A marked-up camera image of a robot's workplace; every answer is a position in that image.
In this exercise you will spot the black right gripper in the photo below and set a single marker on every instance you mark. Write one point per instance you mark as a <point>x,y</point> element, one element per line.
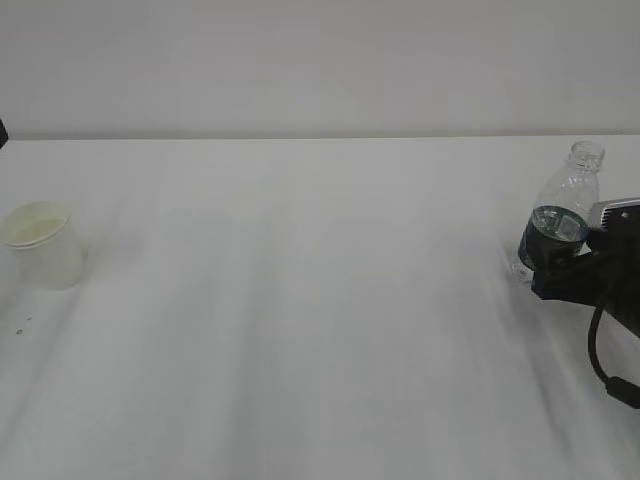
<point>608,273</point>

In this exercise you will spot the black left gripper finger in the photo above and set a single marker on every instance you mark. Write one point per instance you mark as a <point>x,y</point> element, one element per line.
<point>3,134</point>

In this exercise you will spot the clear water bottle green label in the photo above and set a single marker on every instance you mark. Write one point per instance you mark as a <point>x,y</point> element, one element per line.
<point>562,206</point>

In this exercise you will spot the white paper cup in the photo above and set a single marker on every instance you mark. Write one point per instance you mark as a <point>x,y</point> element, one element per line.
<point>41,237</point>

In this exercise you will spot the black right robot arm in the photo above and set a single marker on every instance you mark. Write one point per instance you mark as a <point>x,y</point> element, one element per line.
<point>630,320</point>

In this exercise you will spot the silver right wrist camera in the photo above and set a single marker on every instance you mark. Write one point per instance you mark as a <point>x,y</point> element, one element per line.
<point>618,216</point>

